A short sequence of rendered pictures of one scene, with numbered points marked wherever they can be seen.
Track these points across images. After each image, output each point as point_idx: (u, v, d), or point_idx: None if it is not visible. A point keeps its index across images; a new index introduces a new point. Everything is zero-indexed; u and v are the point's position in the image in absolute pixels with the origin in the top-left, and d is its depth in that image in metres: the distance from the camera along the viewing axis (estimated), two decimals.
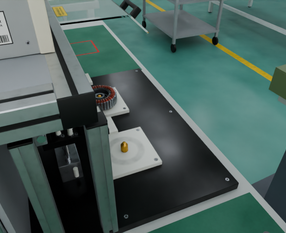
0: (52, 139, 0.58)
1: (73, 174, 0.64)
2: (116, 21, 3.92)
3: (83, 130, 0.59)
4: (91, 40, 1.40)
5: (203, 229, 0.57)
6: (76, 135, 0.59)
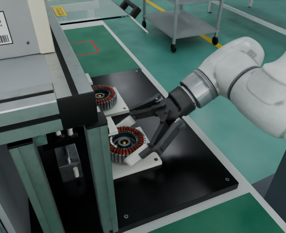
0: (52, 139, 0.58)
1: (73, 174, 0.64)
2: (116, 21, 3.92)
3: (83, 130, 0.59)
4: (91, 40, 1.40)
5: (203, 229, 0.57)
6: (76, 135, 0.59)
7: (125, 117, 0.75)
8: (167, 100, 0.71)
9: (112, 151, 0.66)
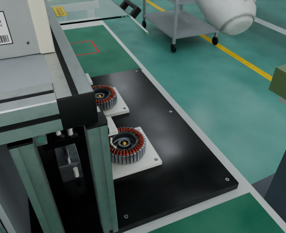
0: (52, 139, 0.58)
1: (73, 174, 0.64)
2: (116, 21, 3.92)
3: (83, 130, 0.59)
4: (91, 40, 1.40)
5: (203, 229, 0.57)
6: (76, 135, 0.59)
7: None
8: None
9: (112, 152, 0.66)
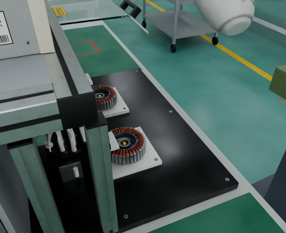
0: (56, 156, 0.61)
1: (73, 174, 0.64)
2: (116, 21, 3.92)
3: (86, 147, 0.62)
4: (91, 40, 1.40)
5: (203, 229, 0.57)
6: (79, 151, 0.62)
7: None
8: None
9: (112, 152, 0.66)
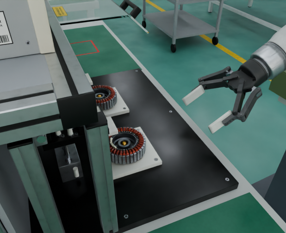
0: (52, 139, 0.58)
1: (73, 174, 0.64)
2: (116, 21, 3.92)
3: (83, 130, 0.59)
4: (91, 40, 1.40)
5: (203, 229, 0.57)
6: (76, 135, 0.59)
7: (195, 87, 0.80)
8: (239, 72, 0.75)
9: (112, 152, 0.66)
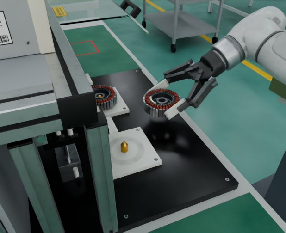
0: (52, 139, 0.58)
1: (73, 174, 0.64)
2: (116, 21, 3.92)
3: (83, 130, 0.59)
4: (91, 40, 1.40)
5: (203, 229, 0.57)
6: (76, 135, 0.59)
7: (160, 81, 0.84)
8: (199, 63, 0.80)
9: (153, 107, 0.76)
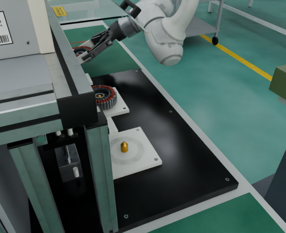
0: (52, 139, 0.58)
1: (73, 174, 0.64)
2: None
3: (83, 130, 0.59)
4: None
5: (203, 229, 0.57)
6: (76, 135, 0.59)
7: (88, 41, 1.16)
8: (111, 30, 1.09)
9: None
